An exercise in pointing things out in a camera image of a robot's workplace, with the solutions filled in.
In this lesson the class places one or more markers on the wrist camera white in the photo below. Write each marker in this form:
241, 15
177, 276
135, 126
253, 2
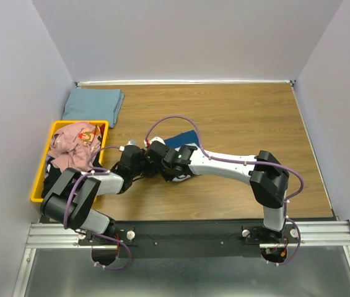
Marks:
132, 142
147, 142

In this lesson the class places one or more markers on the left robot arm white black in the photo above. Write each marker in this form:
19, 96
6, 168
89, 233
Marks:
70, 199

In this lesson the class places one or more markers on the yellow plastic bin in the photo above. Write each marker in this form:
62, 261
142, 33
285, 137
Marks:
38, 184

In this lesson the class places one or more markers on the dark blue t-shirt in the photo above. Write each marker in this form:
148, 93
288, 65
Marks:
185, 138

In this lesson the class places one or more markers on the aluminium extrusion rail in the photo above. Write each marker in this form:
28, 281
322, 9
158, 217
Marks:
313, 234

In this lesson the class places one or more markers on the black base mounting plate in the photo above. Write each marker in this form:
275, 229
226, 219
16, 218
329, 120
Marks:
190, 239

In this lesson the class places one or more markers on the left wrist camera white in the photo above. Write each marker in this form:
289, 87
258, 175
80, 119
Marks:
132, 142

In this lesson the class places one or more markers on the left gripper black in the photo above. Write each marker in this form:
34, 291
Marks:
152, 170

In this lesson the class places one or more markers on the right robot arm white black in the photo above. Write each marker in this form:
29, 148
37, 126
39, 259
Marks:
263, 173

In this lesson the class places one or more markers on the folded light blue t-shirt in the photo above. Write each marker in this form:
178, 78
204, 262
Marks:
93, 105

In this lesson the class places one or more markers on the pink t-shirt in bin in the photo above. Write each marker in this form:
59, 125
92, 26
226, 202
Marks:
74, 146

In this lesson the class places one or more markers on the black garment in bin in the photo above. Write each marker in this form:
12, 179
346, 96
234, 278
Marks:
53, 176

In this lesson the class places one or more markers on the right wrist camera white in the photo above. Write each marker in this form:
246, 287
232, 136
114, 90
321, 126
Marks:
147, 142

